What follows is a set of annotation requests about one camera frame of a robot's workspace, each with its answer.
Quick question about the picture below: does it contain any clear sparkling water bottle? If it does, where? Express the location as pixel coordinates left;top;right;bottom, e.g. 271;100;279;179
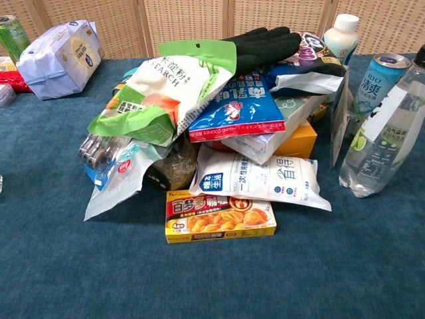
338;44;425;199

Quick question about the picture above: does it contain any white yogurt drink bottle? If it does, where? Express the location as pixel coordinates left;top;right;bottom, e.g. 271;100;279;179
323;14;361;66

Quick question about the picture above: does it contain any dark seed jar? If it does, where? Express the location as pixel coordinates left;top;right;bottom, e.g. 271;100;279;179
146;134;198;191

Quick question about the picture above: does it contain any blue red cookie packet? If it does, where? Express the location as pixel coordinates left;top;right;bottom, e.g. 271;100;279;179
188;74;286;144

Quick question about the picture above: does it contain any white disposable glove pack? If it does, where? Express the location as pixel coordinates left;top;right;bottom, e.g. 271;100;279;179
189;142;333;213

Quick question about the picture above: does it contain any yellow curry box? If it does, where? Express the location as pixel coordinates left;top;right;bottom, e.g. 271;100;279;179
165;190;278;245

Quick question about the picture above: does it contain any green white starch bag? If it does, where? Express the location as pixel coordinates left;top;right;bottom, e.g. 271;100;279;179
88;41;238;148

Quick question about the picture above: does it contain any orange cardboard box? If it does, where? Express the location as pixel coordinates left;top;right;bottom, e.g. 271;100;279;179
272;120;319;160

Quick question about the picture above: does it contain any white blue plastic bag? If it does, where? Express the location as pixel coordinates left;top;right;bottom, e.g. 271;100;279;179
83;138;173;222

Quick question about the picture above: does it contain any black rubber glove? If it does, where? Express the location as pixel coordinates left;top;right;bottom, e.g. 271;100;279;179
221;27;302;76

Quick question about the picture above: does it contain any colourful cartoon snack bag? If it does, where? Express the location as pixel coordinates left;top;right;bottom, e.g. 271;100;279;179
265;31;348;97

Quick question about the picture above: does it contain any wooden lattice folding screen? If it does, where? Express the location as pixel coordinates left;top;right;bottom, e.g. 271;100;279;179
0;0;425;58

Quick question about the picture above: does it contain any blue RIO drink can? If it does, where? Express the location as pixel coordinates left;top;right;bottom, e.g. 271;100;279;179
352;53;412;136

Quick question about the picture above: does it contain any light blue tissue pack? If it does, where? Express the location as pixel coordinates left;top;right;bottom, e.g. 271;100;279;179
16;19;102;100

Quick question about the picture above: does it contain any red snack packet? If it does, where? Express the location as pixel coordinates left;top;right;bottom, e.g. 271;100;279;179
0;70;33;94

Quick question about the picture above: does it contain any grey purple pouch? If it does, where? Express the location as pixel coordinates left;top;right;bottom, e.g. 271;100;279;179
0;83;17;109

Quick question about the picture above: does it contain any green drink can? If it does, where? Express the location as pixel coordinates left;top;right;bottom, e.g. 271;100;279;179
0;15;31;64

